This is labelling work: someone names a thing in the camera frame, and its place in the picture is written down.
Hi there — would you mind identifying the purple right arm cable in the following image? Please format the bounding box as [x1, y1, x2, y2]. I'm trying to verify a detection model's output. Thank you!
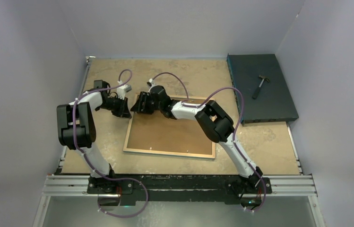
[147, 72, 267, 214]

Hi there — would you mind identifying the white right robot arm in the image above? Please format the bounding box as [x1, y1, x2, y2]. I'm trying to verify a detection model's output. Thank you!
[131, 85, 266, 192]

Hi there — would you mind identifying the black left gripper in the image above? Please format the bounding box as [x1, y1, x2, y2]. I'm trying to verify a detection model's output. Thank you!
[97, 95, 131, 119]

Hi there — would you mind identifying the blue wooden picture frame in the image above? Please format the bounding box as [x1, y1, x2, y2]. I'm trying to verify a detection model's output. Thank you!
[122, 95, 216, 159]

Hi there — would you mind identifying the dark grey flat box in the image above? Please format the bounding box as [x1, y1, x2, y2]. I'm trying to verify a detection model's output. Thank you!
[226, 54, 299, 124]

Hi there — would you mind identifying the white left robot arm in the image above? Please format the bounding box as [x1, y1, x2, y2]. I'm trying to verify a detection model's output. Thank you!
[56, 80, 139, 193]

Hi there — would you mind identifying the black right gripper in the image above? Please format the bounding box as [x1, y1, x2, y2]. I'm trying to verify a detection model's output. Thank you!
[131, 92, 163, 115]

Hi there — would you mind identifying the brown backing board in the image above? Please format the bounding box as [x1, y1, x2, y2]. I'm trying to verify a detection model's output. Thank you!
[126, 98, 213, 156]

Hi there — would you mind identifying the claw hammer with grey handle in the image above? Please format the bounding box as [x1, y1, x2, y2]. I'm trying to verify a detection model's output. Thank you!
[252, 75, 270, 100]

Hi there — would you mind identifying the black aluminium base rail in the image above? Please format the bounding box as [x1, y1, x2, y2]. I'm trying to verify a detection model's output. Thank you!
[43, 174, 317, 206]

